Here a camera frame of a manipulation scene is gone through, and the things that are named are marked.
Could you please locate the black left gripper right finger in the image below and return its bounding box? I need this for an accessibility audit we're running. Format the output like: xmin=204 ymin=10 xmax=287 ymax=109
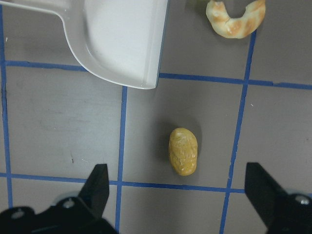
xmin=244 ymin=162 xmax=293 ymax=231

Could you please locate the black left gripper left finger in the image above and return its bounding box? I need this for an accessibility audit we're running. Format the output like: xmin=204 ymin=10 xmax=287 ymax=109
xmin=78 ymin=164 xmax=109 ymax=218

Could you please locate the yellow toy potato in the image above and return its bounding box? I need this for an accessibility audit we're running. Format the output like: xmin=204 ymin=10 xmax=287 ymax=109
xmin=168 ymin=128 xmax=198 ymax=176

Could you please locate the white plastic dustpan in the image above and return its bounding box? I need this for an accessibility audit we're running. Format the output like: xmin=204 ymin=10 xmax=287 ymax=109
xmin=1 ymin=0 xmax=169 ymax=90

